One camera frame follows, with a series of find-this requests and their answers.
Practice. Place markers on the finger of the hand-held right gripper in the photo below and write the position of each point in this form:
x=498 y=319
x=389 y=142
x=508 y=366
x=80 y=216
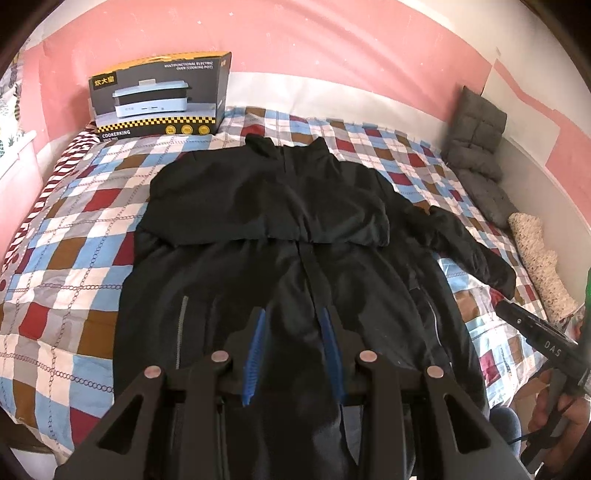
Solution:
x=510 y=314

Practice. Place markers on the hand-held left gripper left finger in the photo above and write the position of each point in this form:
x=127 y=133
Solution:
x=253 y=357

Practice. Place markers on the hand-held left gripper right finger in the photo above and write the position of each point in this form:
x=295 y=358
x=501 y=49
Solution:
x=333 y=357

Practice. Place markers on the black jacket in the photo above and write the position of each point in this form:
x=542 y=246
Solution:
x=258 y=217

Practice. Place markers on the person's right hand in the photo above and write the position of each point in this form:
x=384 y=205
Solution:
x=581 y=417

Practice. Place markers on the beige speckled pillow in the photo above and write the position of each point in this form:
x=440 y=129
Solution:
x=540 y=258

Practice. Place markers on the person's leg in jeans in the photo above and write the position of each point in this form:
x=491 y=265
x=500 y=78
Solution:
x=505 y=424

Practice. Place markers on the grey padded cushion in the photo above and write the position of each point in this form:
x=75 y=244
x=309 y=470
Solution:
x=478 y=134

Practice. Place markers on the checkered patchwork quilt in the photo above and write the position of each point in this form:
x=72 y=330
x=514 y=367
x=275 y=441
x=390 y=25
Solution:
x=69 y=258

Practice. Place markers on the red white striped cloth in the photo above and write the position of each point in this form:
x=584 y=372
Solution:
x=69 y=154

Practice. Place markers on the cooking pot cardboard box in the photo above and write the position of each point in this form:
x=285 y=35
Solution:
x=157 y=99

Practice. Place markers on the pineapple print curtain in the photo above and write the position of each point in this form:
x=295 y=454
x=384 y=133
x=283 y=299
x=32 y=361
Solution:
x=14 y=92

